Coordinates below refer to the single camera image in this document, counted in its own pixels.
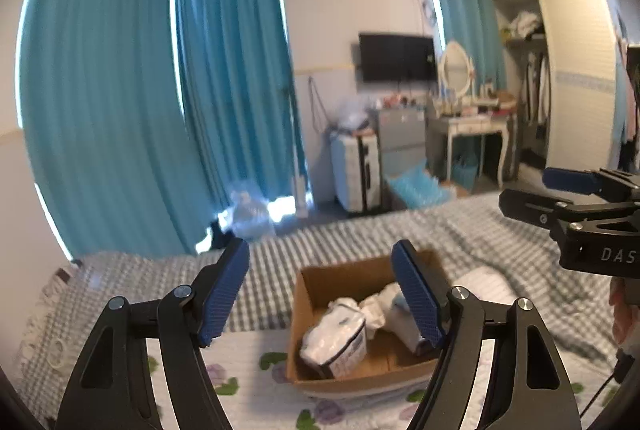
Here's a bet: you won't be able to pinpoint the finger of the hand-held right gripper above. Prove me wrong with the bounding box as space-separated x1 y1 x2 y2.
542 167 640 202
498 189 576 232

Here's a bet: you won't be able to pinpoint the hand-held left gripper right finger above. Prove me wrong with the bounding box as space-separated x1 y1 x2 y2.
391 240 583 430

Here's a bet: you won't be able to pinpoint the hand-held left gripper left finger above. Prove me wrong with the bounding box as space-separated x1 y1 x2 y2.
54 237 250 430

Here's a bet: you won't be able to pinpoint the white cloth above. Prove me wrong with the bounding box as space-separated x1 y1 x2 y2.
452 266 521 307
360 283 426 353

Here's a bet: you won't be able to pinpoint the brown cardboard box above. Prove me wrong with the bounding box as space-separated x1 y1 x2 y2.
286 249 453 398

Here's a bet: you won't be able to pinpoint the white packet with dark label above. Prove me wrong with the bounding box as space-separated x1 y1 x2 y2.
300 297 368 379

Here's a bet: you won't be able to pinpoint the person's right hand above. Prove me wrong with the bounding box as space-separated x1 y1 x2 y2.
609 279 640 351

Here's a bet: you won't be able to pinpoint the white folded cloth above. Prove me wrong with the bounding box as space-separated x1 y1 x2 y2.
452 266 521 307

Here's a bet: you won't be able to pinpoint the blue bag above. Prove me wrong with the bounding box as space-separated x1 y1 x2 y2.
452 150 480 191

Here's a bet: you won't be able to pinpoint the large clear plastic bag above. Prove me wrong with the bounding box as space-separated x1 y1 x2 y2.
220 180 278 238

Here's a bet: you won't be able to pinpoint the grey checked blanket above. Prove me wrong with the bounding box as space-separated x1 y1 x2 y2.
15 195 626 391

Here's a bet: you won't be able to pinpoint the white floral bed sheet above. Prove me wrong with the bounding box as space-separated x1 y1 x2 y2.
145 325 621 430

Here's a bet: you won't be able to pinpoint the hanging clothes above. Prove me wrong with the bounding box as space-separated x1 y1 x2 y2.
520 50 551 126

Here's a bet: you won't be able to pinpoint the white dressing table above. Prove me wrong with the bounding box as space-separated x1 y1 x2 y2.
426 103 518 186

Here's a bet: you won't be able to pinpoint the pack of water bottles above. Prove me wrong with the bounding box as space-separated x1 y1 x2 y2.
387 160 457 210

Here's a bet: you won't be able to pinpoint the white wardrobe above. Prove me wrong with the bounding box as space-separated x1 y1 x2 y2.
492 0 618 181

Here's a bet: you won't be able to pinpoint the white suitcase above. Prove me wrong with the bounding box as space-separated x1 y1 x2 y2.
330 133 383 213

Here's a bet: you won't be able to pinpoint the grey cabinet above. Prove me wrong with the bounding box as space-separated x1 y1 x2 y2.
372 106 428 176

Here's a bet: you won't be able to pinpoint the white oval mirror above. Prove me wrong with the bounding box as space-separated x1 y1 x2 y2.
437 41 475 104

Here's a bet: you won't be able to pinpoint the white folded clothes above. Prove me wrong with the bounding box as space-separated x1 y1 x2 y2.
510 10 546 38

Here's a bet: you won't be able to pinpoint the narrow teal curtain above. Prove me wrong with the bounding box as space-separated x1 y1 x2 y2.
424 0 507 92

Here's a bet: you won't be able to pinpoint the wide teal curtain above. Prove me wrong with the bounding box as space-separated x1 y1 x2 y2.
17 0 221 258

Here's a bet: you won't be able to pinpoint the black cable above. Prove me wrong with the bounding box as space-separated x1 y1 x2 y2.
580 357 632 417

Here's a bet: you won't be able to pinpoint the black wall television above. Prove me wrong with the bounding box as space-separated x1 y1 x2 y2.
358 32 436 82

